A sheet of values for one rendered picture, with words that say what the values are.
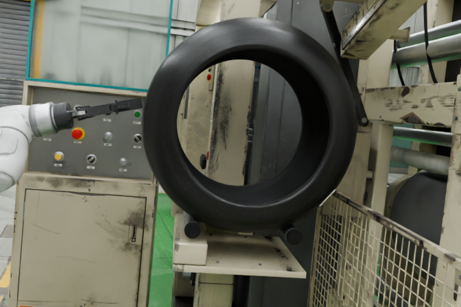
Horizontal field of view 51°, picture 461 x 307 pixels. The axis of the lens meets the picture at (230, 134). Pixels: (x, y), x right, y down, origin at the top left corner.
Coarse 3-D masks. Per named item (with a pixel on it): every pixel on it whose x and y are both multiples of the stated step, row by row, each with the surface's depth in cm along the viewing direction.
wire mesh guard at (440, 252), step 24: (336, 192) 155; (336, 216) 155; (384, 216) 122; (336, 240) 152; (360, 240) 134; (384, 240) 119; (408, 240) 106; (312, 264) 173; (456, 264) 88; (312, 288) 173; (384, 288) 117; (408, 288) 106
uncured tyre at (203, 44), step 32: (224, 32) 125; (256, 32) 125; (288, 32) 127; (192, 64) 123; (288, 64) 155; (320, 64) 127; (160, 96) 124; (320, 96) 154; (352, 96) 132; (160, 128) 124; (320, 128) 156; (352, 128) 131; (160, 160) 125; (320, 160) 154; (192, 192) 126; (224, 192) 155; (256, 192) 156; (288, 192) 155; (320, 192) 130; (224, 224) 129; (256, 224) 129; (288, 224) 133
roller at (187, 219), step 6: (186, 216) 138; (186, 222) 131; (192, 222) 129; (198, 222) 132; (186, 228) 128; (192, 228) 128; (198, 228) 129; (186, 234) 129; (192, 234) 128; (198, 234) 129
